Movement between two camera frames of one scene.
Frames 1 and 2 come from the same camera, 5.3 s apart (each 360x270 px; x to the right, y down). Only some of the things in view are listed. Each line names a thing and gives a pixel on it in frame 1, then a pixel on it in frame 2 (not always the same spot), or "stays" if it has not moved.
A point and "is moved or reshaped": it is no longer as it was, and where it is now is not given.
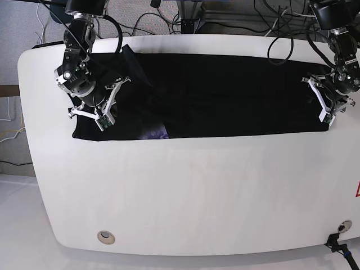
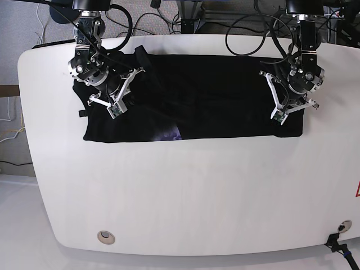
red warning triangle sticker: (358, 192) stays
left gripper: (99, 103) → (117, 106)
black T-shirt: (171, 96) is moved or reshaped
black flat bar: (48, 44) stays
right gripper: (332, 102) → (284, 106)
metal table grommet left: (106, 237) stays
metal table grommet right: (344, 226) stays
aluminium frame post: (190, 12) stays
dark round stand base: (59, 10) stays
